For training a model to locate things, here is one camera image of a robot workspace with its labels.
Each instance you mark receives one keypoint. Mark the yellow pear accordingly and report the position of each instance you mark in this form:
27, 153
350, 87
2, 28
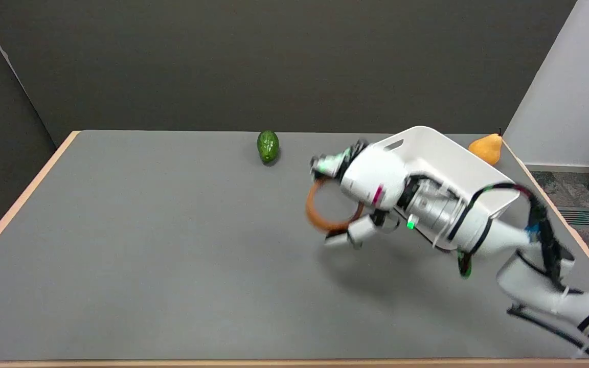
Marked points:
486, 147

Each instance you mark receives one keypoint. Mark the yellow tape roll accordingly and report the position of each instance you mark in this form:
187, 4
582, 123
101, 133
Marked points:
315, 213

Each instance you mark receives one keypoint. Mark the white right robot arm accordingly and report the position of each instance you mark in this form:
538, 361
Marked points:
509, 250

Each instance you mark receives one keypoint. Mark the green avocado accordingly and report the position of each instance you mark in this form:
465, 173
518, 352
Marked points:
268, 146

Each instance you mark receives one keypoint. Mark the floor vent grille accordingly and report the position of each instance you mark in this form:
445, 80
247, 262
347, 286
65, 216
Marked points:
583, 217

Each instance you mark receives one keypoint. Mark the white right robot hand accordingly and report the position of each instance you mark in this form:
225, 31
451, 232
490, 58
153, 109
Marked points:
374, 179

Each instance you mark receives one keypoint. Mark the white plastic box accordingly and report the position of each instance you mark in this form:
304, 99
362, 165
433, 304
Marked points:
453, 163

